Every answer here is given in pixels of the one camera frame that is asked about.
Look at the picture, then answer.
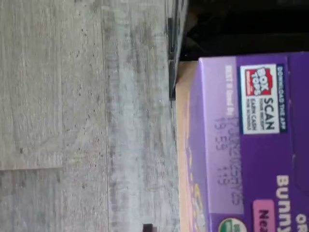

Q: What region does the purple Annie's box pink patch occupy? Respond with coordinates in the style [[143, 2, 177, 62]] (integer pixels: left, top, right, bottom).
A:
[[197, 51, 309, 232]]

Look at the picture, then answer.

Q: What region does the wooden shelf board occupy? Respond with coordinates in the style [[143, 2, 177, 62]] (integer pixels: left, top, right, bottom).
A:
[[174, 60, 213, 232]]

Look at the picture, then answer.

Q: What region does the black metal shelving frame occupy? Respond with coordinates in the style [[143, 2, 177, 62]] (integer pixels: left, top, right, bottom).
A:
[[167, 0, 189, 101]]

